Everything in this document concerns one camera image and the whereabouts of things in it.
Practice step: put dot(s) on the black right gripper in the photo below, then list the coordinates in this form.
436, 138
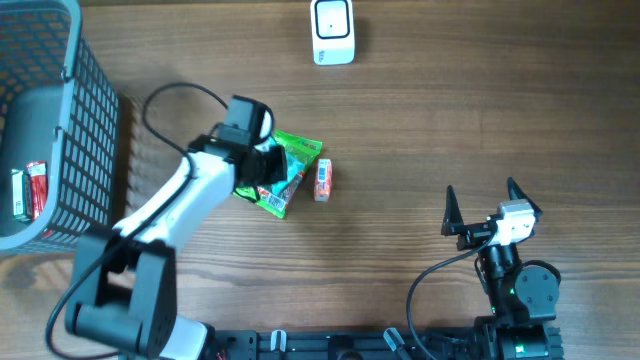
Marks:
454, 225

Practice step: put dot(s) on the green white gum box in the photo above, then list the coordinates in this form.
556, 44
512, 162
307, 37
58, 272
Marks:
22, 207

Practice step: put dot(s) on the red snack stick packet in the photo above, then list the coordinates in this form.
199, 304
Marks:
37, 172

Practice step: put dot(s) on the white barcode scanner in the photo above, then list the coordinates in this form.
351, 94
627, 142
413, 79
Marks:
333, 32

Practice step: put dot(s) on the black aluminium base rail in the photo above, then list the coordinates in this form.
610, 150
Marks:
380, 344

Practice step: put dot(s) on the small orange candy box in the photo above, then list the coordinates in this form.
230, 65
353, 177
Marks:
323, 180

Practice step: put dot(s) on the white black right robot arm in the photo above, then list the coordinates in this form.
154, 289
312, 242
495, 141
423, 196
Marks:
522, 294

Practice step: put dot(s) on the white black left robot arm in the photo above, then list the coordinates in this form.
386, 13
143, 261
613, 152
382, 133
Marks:
123, 292

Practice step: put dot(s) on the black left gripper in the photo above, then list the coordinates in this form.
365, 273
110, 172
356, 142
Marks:
279, 168

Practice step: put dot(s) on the dark grey mesh basket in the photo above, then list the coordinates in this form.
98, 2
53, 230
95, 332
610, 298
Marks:
57, 106

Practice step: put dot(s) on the teal tissue packet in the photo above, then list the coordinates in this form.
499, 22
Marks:
300, 153

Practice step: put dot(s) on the green snack bag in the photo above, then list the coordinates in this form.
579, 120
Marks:
275, 204

